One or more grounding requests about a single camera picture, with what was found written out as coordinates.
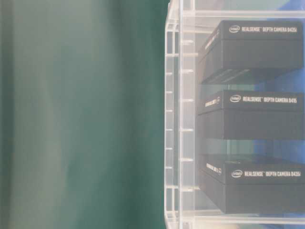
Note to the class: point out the black RealSense D415 box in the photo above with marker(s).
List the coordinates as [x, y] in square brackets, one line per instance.
[251, 115]

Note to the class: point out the black RealSense D435i box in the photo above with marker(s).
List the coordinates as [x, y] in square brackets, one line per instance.
[241, 184]
[250, 52]

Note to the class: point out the clear plastic storage bin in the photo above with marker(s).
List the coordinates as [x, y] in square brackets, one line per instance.
[188, 24]

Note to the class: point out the blue cloth bin liner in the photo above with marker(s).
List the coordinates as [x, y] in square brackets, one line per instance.
[294, 149]

